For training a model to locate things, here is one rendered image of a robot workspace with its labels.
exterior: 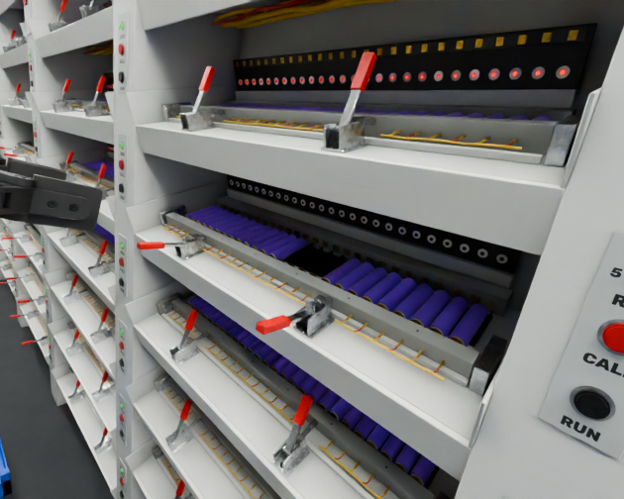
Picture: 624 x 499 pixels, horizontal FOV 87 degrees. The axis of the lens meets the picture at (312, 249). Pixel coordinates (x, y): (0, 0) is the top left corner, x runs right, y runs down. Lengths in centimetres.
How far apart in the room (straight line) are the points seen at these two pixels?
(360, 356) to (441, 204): 17
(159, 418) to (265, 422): 34
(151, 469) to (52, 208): 79
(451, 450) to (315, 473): 21
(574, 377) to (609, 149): 13
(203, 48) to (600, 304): 68
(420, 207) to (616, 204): 11
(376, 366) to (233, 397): 29
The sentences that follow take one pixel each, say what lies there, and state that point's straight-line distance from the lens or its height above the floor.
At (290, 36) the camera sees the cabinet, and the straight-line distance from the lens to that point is 68.
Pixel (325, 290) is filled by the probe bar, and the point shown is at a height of 92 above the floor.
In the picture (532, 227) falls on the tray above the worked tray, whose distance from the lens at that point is 25.
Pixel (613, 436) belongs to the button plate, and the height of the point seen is 94.
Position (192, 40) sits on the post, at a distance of 73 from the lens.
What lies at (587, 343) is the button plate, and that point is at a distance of 25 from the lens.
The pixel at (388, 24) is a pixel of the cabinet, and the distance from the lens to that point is 56.
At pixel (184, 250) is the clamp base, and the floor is 90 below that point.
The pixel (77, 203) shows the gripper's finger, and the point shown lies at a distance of 28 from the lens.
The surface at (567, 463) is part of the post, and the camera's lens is 29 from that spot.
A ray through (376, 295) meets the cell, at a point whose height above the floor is 93.
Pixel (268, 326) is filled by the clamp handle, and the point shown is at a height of 91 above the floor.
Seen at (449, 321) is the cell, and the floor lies 93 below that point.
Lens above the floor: 107
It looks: 16 degrees down
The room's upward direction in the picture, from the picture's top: 9 degrees clockwise
